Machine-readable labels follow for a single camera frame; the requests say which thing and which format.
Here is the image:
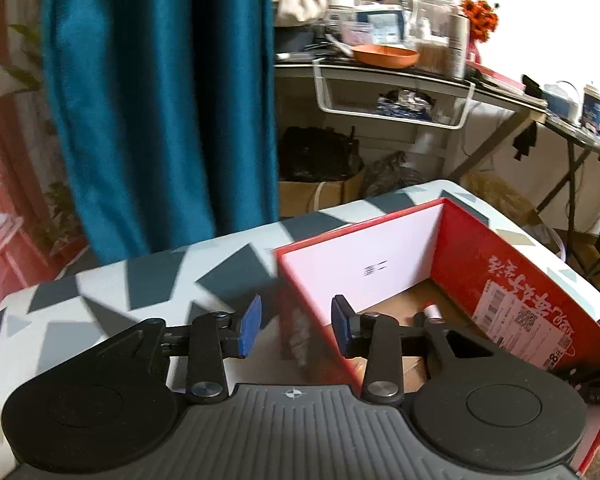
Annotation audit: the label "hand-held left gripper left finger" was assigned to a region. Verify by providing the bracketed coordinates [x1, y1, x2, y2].
[92, 295, 264, 406]

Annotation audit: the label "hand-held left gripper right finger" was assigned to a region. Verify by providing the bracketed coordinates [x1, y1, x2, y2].
[330, 295, 528, 406]

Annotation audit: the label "white marker red cap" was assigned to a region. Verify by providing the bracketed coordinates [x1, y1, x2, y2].
[414, 302, 443, 331]

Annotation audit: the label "red cardboard box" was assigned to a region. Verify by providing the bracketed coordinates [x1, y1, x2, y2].
[272, 197, 600, 476]

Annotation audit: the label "brown cardboard box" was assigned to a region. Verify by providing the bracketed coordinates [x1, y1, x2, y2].
[279, 170, 366, 218]

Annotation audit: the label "geometric patterned table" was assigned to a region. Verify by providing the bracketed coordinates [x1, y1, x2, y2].
[0, 180, 600, 480]

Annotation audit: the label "grey plastic bag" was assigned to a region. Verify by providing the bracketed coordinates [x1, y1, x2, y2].
[365, 152, 426, 196]

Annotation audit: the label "black bag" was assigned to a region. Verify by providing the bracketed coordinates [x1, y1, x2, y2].
[280, 126, 366, 183]

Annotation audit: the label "cluttered desk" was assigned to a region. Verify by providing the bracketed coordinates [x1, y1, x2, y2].
[275, 50, 548, 196]

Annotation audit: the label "tan plastic bag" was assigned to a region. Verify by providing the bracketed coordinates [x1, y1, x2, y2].
[465, 170, 536, 216]

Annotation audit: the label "black folding table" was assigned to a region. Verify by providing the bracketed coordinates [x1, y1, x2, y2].
[535, 110, 600, 221]

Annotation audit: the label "crumpled foil packets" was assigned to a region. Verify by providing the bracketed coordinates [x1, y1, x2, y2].
[377, 87, 438, 118]

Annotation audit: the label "teal curtain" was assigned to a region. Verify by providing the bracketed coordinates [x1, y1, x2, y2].
[40, 0, 281, 266]

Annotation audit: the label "blue paper cup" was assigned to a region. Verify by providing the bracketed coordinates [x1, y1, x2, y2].
[580, 82, 600, 131]

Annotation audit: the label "blue tissue box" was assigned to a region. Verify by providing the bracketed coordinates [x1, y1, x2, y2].
[542, 82, 581, 121]

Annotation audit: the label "orange tray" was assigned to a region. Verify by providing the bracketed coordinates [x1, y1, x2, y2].
[351, 44, 421, 70]

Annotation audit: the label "cotton swab container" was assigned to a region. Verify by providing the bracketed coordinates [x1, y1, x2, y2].
[420, 37, 451, 73]

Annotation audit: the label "pink book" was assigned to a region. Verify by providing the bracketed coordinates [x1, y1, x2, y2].
[472, 62, 526, 93]

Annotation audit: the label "clear plastic box blue label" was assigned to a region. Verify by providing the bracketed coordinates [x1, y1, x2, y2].
[355, 5, 406, 46]

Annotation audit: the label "white spray bottle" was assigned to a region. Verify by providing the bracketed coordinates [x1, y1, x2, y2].
[447, 12, 471, 78]

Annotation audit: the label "clear cosmetic organiser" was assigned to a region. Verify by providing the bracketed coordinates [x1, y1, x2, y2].
[415, 0, 461, 41]

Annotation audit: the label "orange artificial flowers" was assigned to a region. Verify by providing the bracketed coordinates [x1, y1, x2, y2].
[457, 0, 501, 41]

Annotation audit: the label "black hanging strap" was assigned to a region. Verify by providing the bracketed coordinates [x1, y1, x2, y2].
[512, 120, 538, 161]

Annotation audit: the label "white wire basket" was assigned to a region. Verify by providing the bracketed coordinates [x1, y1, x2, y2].
[312, 57, 477, 131]

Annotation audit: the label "pink printed wall backdrop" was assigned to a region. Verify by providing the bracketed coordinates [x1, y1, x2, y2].
[0, 0, 101, 306]

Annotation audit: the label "grey drawstring bag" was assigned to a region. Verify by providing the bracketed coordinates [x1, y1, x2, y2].
[272, 0, 328, 28]

